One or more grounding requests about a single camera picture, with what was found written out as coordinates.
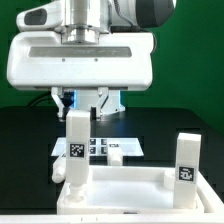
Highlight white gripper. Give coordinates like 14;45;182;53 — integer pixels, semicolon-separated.
7;31;154;120

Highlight white square desk top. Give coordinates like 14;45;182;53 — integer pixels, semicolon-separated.
57;166;205;215

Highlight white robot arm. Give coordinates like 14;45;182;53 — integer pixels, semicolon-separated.
7;0;177;119

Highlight white marker base sheet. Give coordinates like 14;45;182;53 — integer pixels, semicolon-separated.
51;137;144;156

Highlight black cables at base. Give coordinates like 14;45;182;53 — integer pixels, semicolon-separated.
28;92;58;108

